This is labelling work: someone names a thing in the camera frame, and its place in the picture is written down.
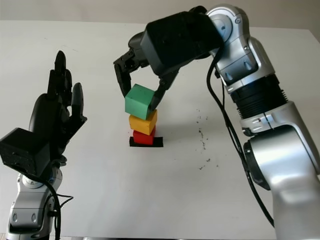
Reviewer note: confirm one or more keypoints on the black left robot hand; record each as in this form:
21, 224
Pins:
50, 115

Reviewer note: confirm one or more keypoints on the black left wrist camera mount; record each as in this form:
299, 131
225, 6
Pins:
25, 150

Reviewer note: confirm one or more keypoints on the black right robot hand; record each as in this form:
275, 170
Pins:
136, 50

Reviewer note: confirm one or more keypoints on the black tape strip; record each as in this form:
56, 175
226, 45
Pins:
158, 142

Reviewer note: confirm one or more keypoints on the green cube block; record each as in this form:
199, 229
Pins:
137, 103

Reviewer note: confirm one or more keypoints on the yellow cube block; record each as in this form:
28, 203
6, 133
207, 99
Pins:
141, 123

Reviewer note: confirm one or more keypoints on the red cube block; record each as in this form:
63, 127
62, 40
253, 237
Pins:
142, 138

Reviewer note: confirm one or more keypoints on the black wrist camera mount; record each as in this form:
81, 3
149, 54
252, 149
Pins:
180, 40
25, 150

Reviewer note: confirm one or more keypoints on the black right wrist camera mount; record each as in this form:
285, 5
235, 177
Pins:
180, 40

